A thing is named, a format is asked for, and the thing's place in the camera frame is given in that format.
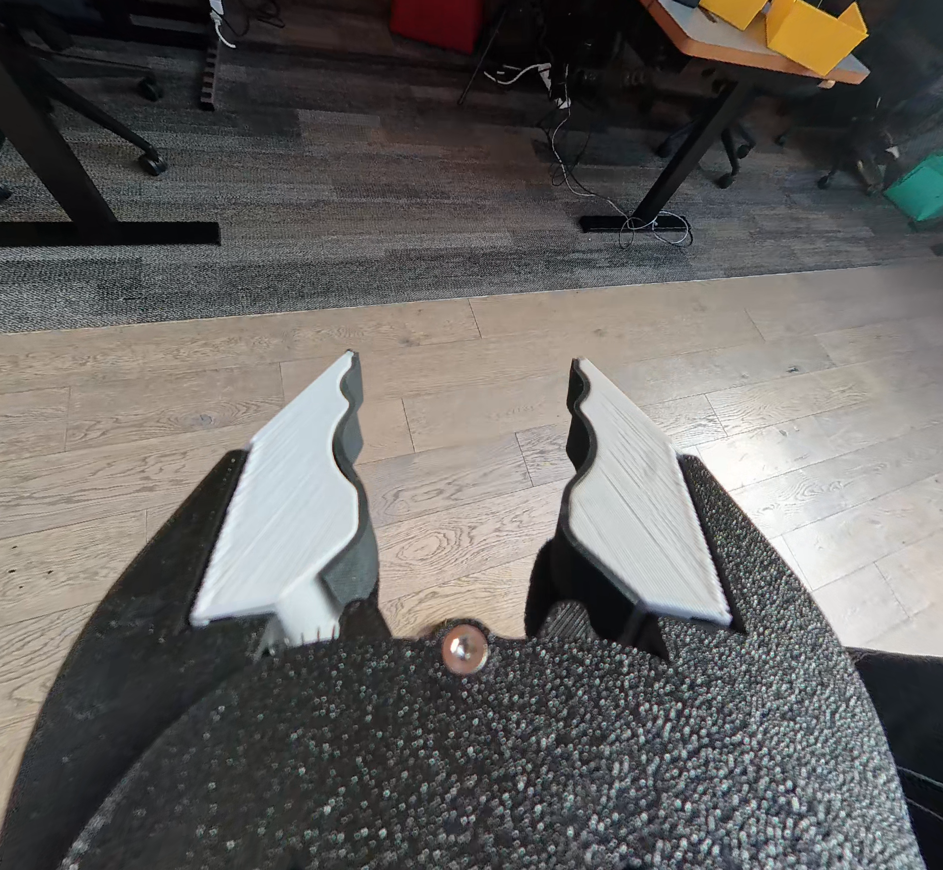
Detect black desk frame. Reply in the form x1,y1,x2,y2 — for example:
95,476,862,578
0,24,222,249

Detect black floor cables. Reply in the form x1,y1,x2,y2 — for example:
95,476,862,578
546,87,693,249

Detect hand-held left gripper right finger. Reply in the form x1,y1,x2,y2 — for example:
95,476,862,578
527,359,733,650

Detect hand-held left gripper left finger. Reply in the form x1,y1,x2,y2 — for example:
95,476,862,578
189,352,378,650

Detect black chair base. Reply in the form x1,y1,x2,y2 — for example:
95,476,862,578
45,53,167,176

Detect wood top office desk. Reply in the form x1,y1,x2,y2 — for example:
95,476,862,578
580,0,870,238

